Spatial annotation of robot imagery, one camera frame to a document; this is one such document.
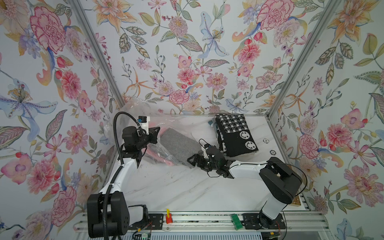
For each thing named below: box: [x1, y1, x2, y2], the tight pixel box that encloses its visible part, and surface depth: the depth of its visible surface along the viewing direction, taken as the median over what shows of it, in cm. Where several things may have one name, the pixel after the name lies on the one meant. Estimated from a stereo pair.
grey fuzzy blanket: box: [160, 127, 202, 166], surface depth 95 cm
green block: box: [231, 214, 243, 231], surface depth 75 cm
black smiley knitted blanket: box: [214, 114, 259, 157], surface depth 98 cm
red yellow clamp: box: [165, 208, 174, 224], surface depth 76 cm
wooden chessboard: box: [291, 194, 302, 206], surface depth 80 cm
